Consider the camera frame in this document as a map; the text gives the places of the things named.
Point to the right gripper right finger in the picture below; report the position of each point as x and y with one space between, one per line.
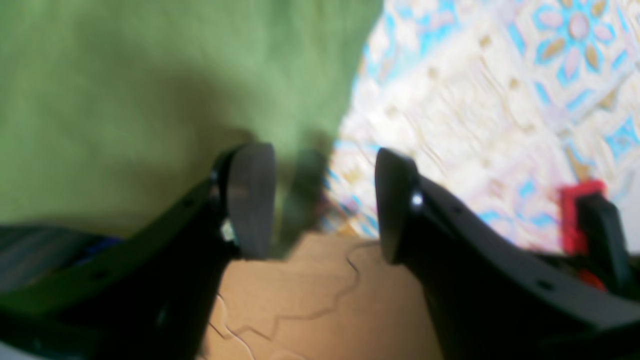
489 299

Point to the red clamp lower right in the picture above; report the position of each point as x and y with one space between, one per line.
592 235

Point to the patterned colourful tablecloth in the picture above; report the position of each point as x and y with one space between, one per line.
500 101

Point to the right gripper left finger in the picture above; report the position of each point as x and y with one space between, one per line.
71 295

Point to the olive green t-shirt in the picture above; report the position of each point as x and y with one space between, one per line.
112 109

